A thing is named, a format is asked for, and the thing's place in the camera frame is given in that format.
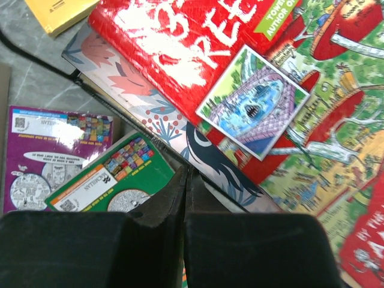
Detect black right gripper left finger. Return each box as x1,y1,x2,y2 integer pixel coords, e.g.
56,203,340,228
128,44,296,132
1,166,188,287

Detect yellow thin book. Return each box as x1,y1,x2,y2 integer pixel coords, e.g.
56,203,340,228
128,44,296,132
25,0,99,37

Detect red 13-Storey Treehouse book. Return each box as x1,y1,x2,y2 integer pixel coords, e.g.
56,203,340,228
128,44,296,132
89,1,383,287

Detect Little Women floral book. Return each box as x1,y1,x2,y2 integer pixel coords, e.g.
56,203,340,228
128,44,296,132
62,23,279,212

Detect purple back-cover Treehouse book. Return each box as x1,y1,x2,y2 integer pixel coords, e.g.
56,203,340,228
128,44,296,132
2,106,121,214

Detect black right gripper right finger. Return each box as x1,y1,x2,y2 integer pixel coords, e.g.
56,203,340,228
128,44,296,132
184,172,343,287

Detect green back-cover Treehouse book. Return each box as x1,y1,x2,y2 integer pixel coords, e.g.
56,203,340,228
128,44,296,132
45,132,175,212

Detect black wire wooden shelf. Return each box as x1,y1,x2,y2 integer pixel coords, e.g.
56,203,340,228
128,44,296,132
0,28,250,212

